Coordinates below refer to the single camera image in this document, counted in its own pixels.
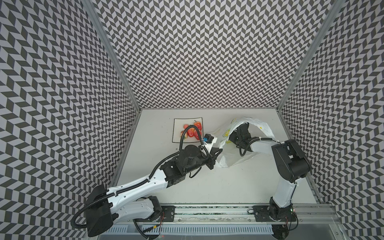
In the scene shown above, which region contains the aluminium corner post right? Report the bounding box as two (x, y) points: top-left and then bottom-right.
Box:
(277, 0), (346, 113)

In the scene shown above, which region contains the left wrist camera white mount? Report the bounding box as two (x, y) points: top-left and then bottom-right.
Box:
(203, 134), (218, 152)

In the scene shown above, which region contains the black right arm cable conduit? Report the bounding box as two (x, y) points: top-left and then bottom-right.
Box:
(238, 136), (277, 157)

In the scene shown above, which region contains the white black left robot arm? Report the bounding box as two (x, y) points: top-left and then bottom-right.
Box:
(84, 145), (223, 237)

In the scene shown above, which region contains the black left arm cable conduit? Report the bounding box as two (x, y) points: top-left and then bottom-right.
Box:
(70, 124), (212, 230)

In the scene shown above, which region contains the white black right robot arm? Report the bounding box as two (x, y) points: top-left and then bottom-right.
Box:
(229, 123), (312, 222)

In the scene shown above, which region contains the white square plate black rim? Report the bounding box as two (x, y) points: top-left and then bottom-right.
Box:
(172, 117), (203, 143)

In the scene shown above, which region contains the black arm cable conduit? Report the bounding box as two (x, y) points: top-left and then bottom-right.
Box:
(238, 136), (277, 157)
(70, 124), (212, 230)

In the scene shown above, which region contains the white plastic bag lemon print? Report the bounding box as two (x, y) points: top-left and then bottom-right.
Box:
(209, 117), (278, 168)

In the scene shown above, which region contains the large red fake strawberry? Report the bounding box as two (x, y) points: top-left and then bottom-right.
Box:
(180, 131), (188, 139)

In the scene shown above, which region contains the aluminium corner post left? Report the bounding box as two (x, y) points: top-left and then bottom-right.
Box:
(82, 0), (141, 112)

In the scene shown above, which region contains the aluminium corner post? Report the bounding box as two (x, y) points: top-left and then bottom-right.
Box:
(82, 0), (141, 112)
(277, 0), (346, 113)

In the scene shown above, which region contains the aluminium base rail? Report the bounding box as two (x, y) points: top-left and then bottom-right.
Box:
(89, 203), (340, 226)

